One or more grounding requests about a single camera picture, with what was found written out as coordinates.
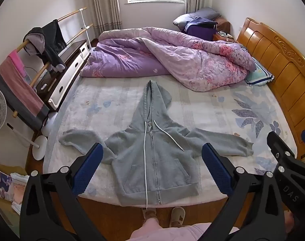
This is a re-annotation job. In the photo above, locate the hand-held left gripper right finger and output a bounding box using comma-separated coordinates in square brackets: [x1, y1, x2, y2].
[196, 143, 286, 241]

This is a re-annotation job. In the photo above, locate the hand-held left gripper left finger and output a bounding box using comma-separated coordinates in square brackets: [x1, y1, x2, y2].
[19, 143, 110, 241]

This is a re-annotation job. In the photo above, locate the grey zip hoodie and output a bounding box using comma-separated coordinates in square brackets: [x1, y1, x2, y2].
[59, 80, 254, 209]

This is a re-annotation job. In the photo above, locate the pile of pillows and clothes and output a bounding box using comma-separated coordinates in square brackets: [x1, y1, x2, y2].
[173, 7, 221, 28]

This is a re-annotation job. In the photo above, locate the beige slipper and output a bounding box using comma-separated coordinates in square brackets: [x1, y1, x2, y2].
[142, 207, 158, 221]
[169, 206, 186, 228]

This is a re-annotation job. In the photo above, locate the bed with floral sheet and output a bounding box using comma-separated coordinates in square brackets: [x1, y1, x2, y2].
[43, 75, 299, 206]

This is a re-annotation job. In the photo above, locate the person's pink clothing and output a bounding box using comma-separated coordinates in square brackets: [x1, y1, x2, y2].
[130, 217, 241, 241]

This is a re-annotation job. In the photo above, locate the wooden headboard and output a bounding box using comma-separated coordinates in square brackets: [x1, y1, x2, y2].
[236, 17, 305, 158]

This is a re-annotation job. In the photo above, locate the blue patterned cushion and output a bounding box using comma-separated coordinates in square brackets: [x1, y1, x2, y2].
[0, 169, 13, 202]

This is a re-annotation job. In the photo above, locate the white drawer cabinet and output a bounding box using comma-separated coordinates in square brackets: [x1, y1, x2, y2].
[39, 40, 91, 111]

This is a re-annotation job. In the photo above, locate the pink grey striped towel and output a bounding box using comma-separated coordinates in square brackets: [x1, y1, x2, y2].
[0, 53, 50, 131]

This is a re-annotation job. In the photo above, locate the purple floral quilt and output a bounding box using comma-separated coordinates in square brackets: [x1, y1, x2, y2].
[80, 26, 256, 92]

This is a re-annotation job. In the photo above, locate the wooden nightstand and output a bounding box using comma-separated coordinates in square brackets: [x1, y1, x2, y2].
[213, 17, 236, 43]

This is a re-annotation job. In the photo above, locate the bright pink cloth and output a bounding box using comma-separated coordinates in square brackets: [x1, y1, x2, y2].
[8, 50, 26, 77]

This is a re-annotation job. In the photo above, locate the dark purple cloth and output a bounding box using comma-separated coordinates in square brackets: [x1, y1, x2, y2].
[184, 17, 218, 41]

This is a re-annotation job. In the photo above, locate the black hooded jacket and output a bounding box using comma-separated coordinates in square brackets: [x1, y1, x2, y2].
[23, 19, 68, 73]

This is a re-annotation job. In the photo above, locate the wooden drying rack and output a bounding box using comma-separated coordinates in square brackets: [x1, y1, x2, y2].
[12, 7, 95, 118]

